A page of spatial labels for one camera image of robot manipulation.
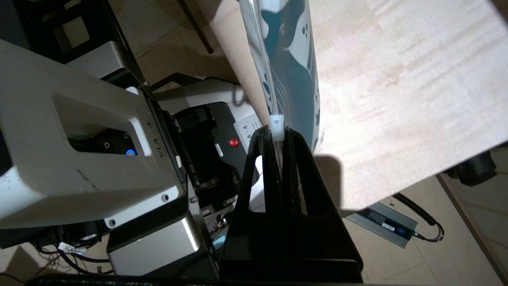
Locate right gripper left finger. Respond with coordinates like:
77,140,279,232
219,126,284,274

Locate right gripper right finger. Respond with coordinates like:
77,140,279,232
283,127,364,275

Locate grey power supply box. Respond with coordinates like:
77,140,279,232
344,202,419,249

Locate black table foot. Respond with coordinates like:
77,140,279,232
445,151,499,187

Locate dark table leg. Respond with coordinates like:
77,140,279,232
177,0,215,55

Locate black coiled cable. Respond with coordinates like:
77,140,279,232
392,193,445,243

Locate black cable with white tag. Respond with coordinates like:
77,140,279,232
35,238,115,275

